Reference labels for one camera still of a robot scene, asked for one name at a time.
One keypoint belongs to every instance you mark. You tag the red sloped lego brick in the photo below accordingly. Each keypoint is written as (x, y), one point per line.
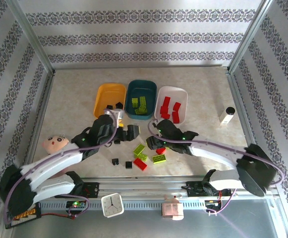
(161, 151)

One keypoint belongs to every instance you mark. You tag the lime green lego brick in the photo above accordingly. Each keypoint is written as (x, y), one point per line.
(142, 101)
(138, 149)
(141, 156)
(134, 102)
(159, 158)
(141, 111)

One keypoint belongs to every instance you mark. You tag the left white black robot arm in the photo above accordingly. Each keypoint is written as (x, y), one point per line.
(49, 161)

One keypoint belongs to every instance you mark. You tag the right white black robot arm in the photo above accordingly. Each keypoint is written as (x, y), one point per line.
(215, 153)

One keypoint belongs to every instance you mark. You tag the orange plastic container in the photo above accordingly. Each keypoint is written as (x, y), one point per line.
(109, 95)

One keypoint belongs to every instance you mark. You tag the teal plastic container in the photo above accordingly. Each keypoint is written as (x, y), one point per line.
(146, 90)

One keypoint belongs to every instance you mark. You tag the white plastic container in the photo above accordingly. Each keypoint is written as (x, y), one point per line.
(181, 95)

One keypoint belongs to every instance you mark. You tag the plush doll with face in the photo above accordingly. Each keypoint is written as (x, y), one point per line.
(55, 143)

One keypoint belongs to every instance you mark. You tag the white bottle with black cap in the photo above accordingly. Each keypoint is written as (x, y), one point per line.
(226, 116)

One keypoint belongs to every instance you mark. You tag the pink toy house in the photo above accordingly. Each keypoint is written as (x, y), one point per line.
(172, 209)

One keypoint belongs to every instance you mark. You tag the white square clock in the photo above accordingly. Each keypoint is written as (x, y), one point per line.
(112, 205)

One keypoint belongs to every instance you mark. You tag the black box with green LEDs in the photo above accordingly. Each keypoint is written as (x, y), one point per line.
(75, 204)

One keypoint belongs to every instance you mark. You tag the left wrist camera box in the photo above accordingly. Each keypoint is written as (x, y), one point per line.
(115, 114)

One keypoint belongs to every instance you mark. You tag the aluminum mounting rail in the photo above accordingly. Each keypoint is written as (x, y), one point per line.
(138, 186)

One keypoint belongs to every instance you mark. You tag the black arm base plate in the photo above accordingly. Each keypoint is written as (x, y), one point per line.
(193, 189)
(93, 189)

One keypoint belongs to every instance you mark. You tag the aluminum side rail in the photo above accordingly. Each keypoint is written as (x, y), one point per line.
(238, 104)
(44, 99)

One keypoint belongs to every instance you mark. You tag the aluminum frame post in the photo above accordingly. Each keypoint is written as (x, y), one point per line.
(250, 34)
(32, 42)

